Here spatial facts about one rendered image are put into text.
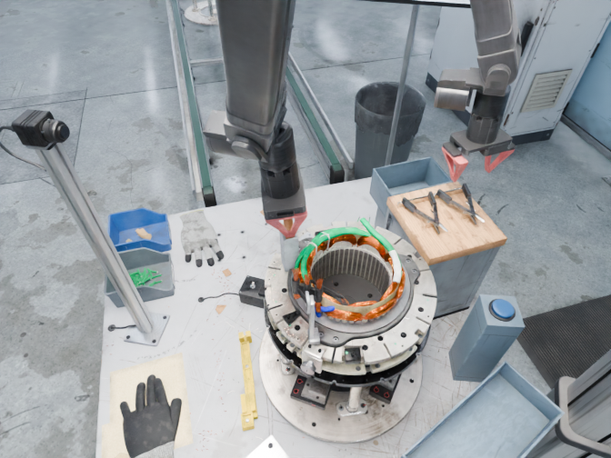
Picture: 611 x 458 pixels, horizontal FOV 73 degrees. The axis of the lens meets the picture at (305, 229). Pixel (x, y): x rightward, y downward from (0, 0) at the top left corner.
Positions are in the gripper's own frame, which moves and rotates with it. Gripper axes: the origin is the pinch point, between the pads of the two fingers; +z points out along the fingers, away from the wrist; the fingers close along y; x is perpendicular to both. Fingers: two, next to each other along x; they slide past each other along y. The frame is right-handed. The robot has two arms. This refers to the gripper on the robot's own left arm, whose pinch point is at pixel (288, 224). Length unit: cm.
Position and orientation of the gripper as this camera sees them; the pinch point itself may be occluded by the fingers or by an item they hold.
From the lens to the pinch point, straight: 72.4
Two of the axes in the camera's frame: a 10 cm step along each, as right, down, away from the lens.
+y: 1.2, 7.5, -6.5
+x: 9.9, -1.4, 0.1
